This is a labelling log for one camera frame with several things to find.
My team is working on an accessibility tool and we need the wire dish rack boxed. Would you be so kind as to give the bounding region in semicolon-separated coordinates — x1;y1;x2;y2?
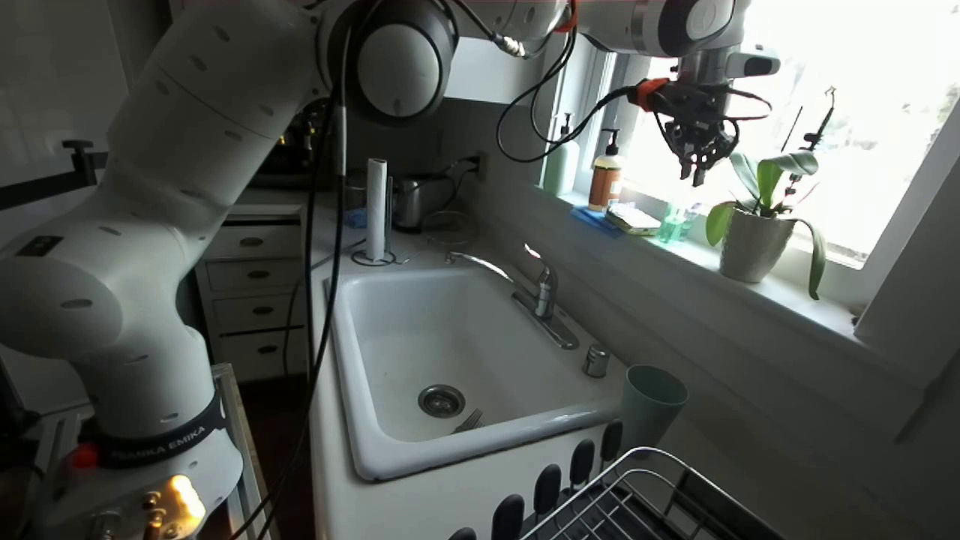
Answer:
518;446;783;540

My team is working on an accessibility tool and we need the potted orchid plant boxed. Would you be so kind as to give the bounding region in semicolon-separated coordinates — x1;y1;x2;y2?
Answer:
706;117;828;297

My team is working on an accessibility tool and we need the teal plastic cup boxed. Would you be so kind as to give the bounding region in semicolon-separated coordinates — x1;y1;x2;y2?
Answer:
621;365;686;446

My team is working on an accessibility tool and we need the chrome faucet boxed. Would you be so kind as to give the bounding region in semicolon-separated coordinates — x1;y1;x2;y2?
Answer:
446;246;579;352

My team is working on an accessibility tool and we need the clear green spray bottle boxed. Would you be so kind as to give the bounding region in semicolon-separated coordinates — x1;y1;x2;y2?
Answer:
656;199;700;244

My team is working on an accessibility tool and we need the chrome soap dispenser knob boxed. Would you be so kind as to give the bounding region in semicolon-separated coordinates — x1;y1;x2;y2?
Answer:
582;346;608;379

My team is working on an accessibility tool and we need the orange soap pump bottle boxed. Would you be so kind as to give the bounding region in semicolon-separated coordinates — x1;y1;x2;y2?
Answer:
588;128;621;211

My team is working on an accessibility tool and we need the white ceramic sink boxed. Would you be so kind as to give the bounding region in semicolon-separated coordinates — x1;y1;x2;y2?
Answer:
332;266;623;480

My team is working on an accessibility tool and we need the blue sponge cloth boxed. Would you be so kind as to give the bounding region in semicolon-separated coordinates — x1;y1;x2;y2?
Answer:
572;207;623;238

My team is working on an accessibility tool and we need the metal kettle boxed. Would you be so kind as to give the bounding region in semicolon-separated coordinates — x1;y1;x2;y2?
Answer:
392;176;424;230

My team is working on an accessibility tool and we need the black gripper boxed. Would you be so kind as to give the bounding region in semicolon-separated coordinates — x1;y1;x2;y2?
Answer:
653;82;742;187

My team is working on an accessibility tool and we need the sink drain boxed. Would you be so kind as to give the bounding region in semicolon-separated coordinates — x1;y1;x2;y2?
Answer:
417;384;465;420

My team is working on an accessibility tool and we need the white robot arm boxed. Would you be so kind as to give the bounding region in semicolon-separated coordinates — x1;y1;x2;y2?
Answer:
0;0;780;514

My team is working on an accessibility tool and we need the white drawer cabinet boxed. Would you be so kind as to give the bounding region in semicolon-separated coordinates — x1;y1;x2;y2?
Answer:
196;194;307;381

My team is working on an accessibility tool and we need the Scotch-Brite sponge pack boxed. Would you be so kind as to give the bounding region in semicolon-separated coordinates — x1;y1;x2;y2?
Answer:
607;203;661;238

